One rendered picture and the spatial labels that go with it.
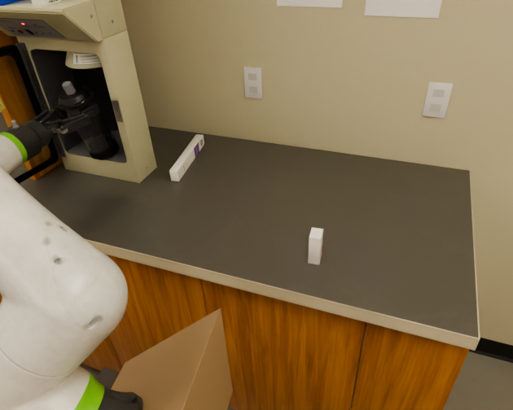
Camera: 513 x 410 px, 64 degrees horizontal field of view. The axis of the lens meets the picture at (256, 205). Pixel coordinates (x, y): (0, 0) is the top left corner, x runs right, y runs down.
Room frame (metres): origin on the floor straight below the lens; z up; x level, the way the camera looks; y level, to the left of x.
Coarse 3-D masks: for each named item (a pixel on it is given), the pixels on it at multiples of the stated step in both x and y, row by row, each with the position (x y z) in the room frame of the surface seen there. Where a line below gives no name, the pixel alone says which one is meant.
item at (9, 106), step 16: (0, 64) 1.23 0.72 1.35; (16, 64) 1.27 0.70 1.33; (0, 80) 1.22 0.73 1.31; (16, 80) 1.26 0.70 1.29; (0, 96) 1.20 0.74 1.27; (16, 96) 1.24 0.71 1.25; (0, 112) 1.18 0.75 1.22; (16, 112) 1.22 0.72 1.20; (32, 112) 1.26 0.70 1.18; (0, 128) 1.17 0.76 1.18; (32, 160) 1.21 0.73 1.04; (16, 176) 1.15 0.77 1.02
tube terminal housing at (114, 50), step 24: (96, 0) 1.20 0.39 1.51; (120, 0) 1.29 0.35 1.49; (120, 24) 1.27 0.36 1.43; (48, 48) 1.27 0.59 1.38; (72, 48) 1.24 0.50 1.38; (96, 48) 1.20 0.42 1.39; (120, 48) 1.25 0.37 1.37; (120, 72) 1.22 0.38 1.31; (120, 96) 1.20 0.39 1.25; (144, 120) 1.28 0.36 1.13; (144, 144) 1.26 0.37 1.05; (72, 168) 1.30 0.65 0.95; (96, 168) 1.26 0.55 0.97; (120, 168) 1.22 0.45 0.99; (144, 168) 1.23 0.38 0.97
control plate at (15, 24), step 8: (0, 24) 1.23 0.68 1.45; (8, 24) 1.22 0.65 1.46; (16, 24) 1.21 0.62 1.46; (32, 24) 1.18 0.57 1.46; (40, 24) 1.17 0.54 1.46; (48, 24) 1.16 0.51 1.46; (16, 32) 1.25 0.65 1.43; (24, 32) 1.23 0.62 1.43; (32, 32) 1.22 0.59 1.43; (40, 32) 1.21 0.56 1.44; (48, 32) 1.19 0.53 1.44; (56, 32) 1.18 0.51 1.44
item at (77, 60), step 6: (72, 54) 1.28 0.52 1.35; (78, 54) 1.27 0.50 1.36; (84, 54) 1.26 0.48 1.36; (90, 54) 1.27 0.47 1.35; (66, 60) 1.30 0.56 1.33; (72, 60) 1.27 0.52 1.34; (78, 60) 1.26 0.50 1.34; (84, 60) 1.26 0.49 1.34; (90, 60) 1.26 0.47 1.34; (96, 60) 1.26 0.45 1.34; (72, 66) 1.26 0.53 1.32; (78, 66) 1.26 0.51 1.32; (84, 66) 1.25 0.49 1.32; (90, 66) 1.25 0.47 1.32; (96, 66) 1.26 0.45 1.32
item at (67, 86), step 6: (66, 84) 1.20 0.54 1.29; (66, 90) 1.20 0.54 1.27; (72, 90) 1.20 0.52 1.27; (78, 90) 1.21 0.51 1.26; (84, 90) 1.21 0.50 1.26; (60, 96) 1.20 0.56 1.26; (66, 96) 1.19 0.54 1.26; (72, 96) 1.19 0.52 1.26; (78, 96) 1.19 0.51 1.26; (84, 96) 1.20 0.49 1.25; (60, 102) 1.18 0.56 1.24; (66, 102) 1.17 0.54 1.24; (72, 102) 1.17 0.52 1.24
